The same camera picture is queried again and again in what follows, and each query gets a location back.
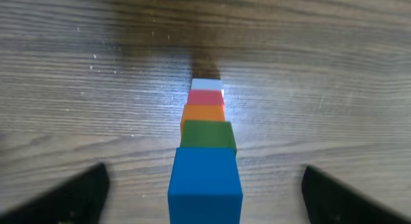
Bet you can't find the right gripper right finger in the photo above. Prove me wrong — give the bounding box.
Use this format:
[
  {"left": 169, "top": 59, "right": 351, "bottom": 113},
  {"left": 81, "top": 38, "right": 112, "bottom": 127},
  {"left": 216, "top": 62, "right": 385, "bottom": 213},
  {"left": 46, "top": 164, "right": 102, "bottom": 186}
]
[{"left": 301, "top": 164, "right": 411, "bottom": 224}]

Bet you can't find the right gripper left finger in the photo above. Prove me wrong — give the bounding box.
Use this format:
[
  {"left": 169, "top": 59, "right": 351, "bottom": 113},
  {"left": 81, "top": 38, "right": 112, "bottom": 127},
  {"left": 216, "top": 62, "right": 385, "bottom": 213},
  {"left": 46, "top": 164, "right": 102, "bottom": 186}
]
[{"left": 0, "top": 162, "right": 110, "bottom": 224}]

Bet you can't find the blue cube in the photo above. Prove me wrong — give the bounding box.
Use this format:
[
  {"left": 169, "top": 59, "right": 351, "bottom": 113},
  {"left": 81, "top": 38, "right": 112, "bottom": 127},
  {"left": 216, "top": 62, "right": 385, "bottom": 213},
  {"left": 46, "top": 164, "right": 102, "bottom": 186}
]
[{"left": 167, "top": 146, "right": 244, "bottom": 224}]

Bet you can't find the green cube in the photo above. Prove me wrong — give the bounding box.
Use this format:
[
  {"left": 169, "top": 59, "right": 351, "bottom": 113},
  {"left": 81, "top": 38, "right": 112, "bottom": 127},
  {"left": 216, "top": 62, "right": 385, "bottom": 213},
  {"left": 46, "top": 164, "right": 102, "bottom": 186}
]
[{"left": 179, "top": 119, "right": 238, "bottom": 156}]

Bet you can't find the orange cube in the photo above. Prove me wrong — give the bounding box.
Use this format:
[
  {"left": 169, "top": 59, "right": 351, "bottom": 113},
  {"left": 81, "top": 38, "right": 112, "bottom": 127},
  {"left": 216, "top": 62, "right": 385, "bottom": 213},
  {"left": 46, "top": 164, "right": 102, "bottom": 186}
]
[{"left": 180, "top": 104, "right": 226, "bottom": 135}]

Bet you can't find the pink cube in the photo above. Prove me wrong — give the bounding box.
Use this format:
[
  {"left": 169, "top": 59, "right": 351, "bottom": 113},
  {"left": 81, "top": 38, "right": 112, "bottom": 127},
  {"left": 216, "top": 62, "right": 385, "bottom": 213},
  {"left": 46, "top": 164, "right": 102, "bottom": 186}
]
[{"left": 186, "top": 89, "right": 225, "bottom": 107}]

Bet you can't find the white cube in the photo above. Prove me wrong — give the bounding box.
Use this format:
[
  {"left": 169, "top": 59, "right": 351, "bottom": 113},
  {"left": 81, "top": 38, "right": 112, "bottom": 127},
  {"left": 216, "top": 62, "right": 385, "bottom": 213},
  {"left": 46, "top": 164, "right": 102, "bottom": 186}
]
[{"left": 190, "top": 78, "right": 224, "bottom": 92}]

